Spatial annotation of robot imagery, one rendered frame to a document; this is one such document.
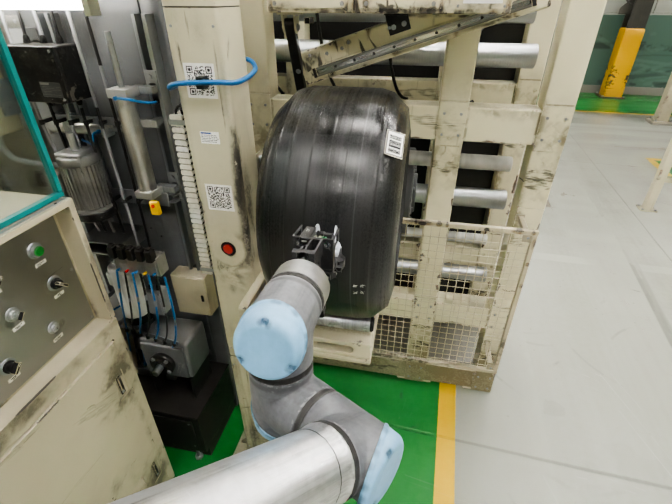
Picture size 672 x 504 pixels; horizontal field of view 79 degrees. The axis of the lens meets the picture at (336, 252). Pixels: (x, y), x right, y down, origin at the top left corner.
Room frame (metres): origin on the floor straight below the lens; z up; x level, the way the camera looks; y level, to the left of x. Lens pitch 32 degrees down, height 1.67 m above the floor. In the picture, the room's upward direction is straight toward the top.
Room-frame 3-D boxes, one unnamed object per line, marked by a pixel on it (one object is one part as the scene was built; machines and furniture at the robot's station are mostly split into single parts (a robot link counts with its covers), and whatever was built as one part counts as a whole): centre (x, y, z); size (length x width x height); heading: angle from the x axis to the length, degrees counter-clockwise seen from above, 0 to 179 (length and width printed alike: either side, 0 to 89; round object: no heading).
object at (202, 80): (1.06, 0.30, 1.52); 0.19 x 0.19 x 0.06; 78
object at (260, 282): (1.06, 0.22, 0.90); 0.40 x 0.03 x 0.10; 168
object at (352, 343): (0.89, 0.07, 0.84); 0.36 x 0.09 x 0.06; 78
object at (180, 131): (1.05, 0.39, 1.19); 0.05 x 0.04 x 0.48; 168
